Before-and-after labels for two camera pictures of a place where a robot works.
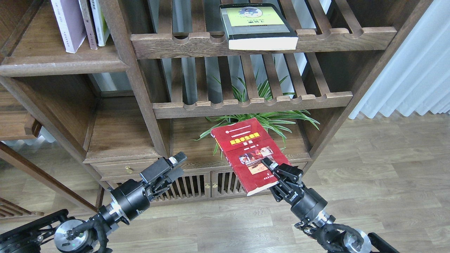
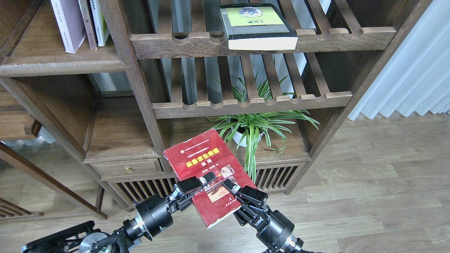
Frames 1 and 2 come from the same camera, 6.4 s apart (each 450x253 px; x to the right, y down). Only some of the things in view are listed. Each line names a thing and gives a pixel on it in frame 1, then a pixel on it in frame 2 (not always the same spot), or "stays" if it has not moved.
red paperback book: [245, 143] -> [208, 152]
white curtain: [415, 76] stays
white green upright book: [101, 31] stays
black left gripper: [132, 198] -> [156, 212]
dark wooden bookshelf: [98, 97] stays
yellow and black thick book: [258, 26] stays
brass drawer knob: [129, 170] stays
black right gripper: [306, 205] -> [272, 228]
